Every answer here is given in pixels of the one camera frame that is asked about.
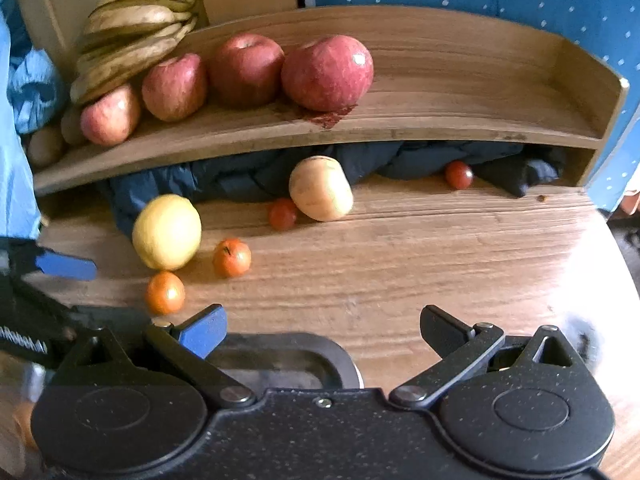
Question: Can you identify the brown kiwi on shelf left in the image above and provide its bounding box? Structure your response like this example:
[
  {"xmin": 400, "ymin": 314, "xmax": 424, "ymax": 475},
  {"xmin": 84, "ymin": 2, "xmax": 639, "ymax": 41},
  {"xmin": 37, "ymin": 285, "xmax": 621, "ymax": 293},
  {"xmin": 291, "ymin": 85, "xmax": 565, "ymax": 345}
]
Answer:
[{"xmin": 27, "ymin": 126, "xmax": 66, "ymax": 169}]

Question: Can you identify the yellow-green pear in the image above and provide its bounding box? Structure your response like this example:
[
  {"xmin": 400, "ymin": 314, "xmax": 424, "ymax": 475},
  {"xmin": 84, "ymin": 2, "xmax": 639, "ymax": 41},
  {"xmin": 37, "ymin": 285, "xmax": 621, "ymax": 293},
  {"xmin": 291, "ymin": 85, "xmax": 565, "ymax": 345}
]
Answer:
[{"xmin": 13, "ymin": 401, "xmax": 38, "ymax": 451}]

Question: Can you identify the small orange mandarin back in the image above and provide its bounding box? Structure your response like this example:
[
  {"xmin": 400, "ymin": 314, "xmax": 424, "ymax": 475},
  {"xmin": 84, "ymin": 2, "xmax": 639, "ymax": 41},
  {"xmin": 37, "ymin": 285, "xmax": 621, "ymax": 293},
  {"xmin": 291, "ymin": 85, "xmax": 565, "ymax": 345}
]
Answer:
[{"xmin": 213, "ymin": 238, "xmax": 252, "ymax": 278}]

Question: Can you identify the blue plastic bag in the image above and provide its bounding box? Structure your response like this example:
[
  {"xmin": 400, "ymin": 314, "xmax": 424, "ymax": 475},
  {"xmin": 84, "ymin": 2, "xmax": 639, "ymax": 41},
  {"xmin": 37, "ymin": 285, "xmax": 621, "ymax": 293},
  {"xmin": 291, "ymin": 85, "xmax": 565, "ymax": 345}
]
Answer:
[{"xmin": 6, "ymin": 48, "xmax": 68, "ymax": 134}]

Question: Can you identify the brown kiwi on shelf right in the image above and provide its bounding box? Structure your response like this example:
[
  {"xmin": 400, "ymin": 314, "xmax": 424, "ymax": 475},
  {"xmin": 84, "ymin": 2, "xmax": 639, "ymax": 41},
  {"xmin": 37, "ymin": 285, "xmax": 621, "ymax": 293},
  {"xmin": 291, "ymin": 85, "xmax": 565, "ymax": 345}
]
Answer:
[{"xmin": 60, "ymin": 106, "xmax": 88, "ymax": 146}]

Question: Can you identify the red cherry tomato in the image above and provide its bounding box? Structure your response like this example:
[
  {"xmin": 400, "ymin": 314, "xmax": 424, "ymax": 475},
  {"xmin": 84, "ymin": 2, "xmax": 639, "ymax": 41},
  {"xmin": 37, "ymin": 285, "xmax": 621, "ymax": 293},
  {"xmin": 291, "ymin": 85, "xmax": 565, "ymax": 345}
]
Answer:
[
  {"xmin": 268, "ymin": 197, "xmax": 298, "ymax": 231},
  {"xmin": 445, "ymin": 160, "xmax": 474, "ymax": 190}
]

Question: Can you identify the pale beige apple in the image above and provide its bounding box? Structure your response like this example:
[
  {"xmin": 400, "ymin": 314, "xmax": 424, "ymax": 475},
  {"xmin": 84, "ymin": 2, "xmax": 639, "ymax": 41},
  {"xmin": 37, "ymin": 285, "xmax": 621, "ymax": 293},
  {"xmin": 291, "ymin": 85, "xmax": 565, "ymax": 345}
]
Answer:
[{"xmin": 288, "ymin": 156, "xmax": 354, "ymax": 222}]

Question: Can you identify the large yellow lemon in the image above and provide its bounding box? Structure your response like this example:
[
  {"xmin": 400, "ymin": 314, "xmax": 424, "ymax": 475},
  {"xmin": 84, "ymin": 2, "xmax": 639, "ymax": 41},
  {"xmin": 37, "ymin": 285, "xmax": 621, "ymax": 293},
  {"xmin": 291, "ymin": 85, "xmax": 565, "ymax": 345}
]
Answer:
[{"xmin": 132, "ymin": 194, "xmax": 202, "ymax": 271}]

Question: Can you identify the light blue fabric cover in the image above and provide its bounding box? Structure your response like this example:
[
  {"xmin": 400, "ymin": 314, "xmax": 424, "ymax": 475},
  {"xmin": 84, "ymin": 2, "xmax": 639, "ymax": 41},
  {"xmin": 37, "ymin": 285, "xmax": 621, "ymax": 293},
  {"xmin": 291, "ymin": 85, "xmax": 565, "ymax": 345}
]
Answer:
[{"xmin": 1, "ymin": 0, "xmax": 41, "ymax": 240}]

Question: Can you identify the wooden desk shelf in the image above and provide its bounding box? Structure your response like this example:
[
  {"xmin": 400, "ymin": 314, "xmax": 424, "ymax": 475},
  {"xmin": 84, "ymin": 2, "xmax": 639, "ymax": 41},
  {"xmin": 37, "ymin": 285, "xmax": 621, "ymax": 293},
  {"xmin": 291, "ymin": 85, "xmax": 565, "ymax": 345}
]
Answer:
[{"xmin": 34, "ymin": 6, "xmax": 629, "ymax": 196}]

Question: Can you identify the red apple rightmost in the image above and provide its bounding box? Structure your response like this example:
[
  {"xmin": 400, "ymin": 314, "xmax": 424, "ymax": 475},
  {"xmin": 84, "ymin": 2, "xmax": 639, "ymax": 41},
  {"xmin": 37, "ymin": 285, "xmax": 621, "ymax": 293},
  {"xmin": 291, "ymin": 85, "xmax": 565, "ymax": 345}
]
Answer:
[{"xmin": 281, "ymin": 35, "xmax": 374, "ymax": 112}]

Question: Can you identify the bunch of ripe bananas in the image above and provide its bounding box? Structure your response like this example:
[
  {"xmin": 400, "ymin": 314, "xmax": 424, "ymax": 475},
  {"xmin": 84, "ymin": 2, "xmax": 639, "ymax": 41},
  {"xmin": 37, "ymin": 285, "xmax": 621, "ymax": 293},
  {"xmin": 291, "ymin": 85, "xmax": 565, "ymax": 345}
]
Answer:
[{"xmin": 70, "ymin": 0, "xmax": 198, "ymax": 105}]

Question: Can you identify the small orange mandarin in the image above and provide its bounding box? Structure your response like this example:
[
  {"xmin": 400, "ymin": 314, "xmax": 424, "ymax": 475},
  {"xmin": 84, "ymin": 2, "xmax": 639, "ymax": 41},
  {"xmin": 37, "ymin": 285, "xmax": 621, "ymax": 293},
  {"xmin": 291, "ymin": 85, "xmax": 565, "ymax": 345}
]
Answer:
[
  {"xmin": 213, "ymin": 238, "xmax": 252, "ymax": 278},
  {"xmin": 145, "ymin": 271, "xmax": 186, "ymax": 316}
]

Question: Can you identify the brown kiwi on shelf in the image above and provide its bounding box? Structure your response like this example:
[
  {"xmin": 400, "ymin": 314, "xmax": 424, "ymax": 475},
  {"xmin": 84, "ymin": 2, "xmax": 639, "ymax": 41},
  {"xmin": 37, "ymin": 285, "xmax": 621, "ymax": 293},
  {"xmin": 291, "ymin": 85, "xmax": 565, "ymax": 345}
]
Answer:
[
  {"xmin": 27, "ymin": 126, "xmax": 66, "ymax": 169},
  {"xmin": 60, "ymin": 106, "xmax": 88, "ymax": 146}
]

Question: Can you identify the dark blue crumpled cloth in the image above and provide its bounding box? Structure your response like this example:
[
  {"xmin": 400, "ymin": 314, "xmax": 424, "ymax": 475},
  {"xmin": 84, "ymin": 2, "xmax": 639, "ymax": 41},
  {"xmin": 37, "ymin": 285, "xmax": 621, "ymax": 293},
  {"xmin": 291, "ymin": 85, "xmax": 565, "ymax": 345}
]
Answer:
[{"xmin": 100, "ymin": 141, "xmax": 566, "ymax": 236}]

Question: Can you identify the pale red apple leftmost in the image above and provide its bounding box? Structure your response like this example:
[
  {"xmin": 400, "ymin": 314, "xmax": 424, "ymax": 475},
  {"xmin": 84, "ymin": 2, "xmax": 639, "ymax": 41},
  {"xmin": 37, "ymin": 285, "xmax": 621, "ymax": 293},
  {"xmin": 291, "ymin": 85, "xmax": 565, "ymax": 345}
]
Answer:
[{"xmin": 80, "ymin": 84, "xmax": 142, "ymax": 148}]

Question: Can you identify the small orange mandarin front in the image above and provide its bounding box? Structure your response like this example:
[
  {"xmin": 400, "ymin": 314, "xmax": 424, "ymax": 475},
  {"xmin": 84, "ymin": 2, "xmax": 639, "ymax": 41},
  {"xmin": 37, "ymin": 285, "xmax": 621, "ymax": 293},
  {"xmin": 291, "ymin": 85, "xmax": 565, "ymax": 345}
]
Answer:
[{"xmin": 145, "ymin": 271, "xmax": 186, "ymax": 316}]

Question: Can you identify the metal baking tray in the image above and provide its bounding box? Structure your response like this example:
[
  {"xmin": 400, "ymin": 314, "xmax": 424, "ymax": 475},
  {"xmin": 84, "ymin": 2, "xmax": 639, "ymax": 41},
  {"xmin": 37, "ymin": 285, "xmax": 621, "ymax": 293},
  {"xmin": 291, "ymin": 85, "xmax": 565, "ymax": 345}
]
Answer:
[{"xmin": 0, "ymin": 331, "xmax": 366, "ymax": 480}]

